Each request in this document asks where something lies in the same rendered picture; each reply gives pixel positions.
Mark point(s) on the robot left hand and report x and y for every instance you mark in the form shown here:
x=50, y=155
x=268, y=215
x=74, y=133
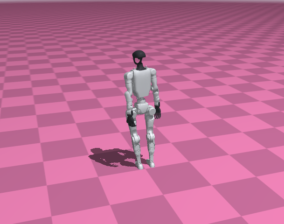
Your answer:
x=130, y=120

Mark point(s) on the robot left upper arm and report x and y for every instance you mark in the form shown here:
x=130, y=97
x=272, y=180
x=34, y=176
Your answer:
x=128, y=81

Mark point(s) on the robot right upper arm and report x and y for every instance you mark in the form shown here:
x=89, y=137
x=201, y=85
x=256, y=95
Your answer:
x=153, y=80

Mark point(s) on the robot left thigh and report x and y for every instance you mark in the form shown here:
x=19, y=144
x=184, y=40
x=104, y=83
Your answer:
x=133, y=130

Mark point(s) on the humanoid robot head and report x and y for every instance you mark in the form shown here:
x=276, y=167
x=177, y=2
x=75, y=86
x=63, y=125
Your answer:
x=139, y=54

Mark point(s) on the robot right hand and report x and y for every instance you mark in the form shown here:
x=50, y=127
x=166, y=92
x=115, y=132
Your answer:
x=157, y=114

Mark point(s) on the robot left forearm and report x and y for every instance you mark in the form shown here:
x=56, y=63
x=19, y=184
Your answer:
x=129, y=102

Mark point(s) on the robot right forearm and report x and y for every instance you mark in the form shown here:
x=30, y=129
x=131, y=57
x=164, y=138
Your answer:
x=156, y=97

